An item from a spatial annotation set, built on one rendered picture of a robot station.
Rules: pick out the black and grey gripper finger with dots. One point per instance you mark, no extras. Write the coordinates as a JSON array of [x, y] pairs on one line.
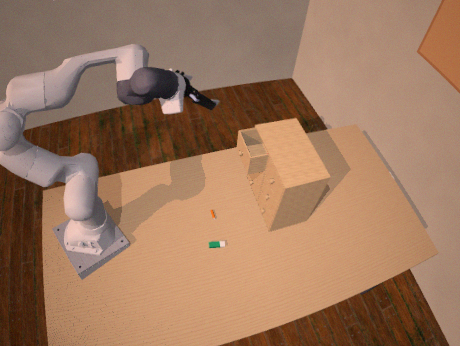
[[203, 100], [187, 76]]

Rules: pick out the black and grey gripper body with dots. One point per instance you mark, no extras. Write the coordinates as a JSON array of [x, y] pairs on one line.
[[188, 91]]

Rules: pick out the small wooden chest of drawers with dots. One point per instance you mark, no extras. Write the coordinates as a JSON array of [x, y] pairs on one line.
[[299, 167]]

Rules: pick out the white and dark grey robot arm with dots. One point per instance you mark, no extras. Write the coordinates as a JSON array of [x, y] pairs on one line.
[[25, 94]]

